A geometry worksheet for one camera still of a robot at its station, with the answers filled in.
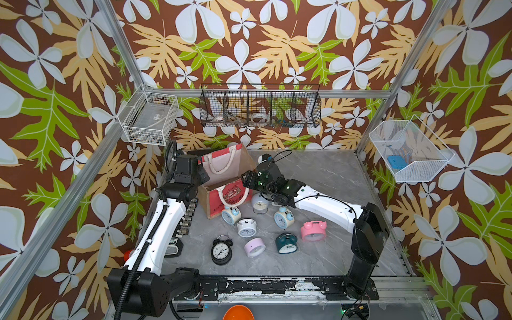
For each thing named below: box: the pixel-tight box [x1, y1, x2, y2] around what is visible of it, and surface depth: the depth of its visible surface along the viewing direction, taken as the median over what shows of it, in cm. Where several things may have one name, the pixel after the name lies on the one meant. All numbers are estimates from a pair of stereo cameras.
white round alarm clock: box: [236, 218, 258, 238], surface depth 86 cm
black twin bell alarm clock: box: [210, 234, 234, 266], surface depth 82 cm
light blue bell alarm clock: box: [273, 206, 296, 230], surface depth 87 cm
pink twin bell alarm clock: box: [300, 220, 328, 242], surface depth 82 cm
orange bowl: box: [222, 304, 255, 320], surface depth 68 cm
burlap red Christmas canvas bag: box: [197, 143, 257, 220], surface depth 90 cm
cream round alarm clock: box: [220, 205, 242, 226], surface depth 88 cm
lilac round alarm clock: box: [244, 237, 266, 258], surface depth 80 cm
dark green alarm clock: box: [275, 232, 298, 254], surface depth 80 cm
